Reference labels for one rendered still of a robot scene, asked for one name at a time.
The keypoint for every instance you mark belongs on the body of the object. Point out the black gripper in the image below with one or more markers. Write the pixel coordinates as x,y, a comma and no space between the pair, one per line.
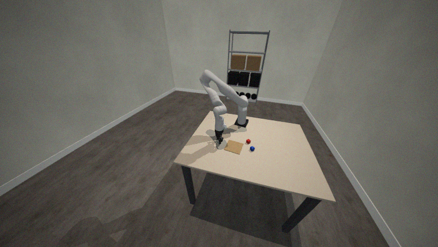
219,136

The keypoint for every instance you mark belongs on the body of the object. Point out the tan mat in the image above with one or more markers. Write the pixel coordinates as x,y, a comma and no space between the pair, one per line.
233,146

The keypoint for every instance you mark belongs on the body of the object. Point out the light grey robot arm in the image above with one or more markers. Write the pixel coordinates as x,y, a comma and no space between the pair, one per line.
229,92

